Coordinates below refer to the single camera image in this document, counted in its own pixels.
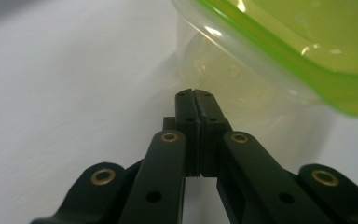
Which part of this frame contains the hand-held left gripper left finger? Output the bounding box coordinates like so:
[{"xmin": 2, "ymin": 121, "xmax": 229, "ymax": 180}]
[{"xmin": 117, "ymin": 88, "xmax": 202, "ymax": 224}]

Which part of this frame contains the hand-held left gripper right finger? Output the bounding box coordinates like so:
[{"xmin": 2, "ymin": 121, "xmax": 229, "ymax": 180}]
[{"xmin": 194, "ymin": 90, "xmax": 334, "ymax": 224}]

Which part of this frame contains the green lidded plastic container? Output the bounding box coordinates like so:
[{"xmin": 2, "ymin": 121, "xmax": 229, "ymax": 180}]
[{"xmin": 171, "ymin": 0, "xmax": 358, "ymax": 129}]

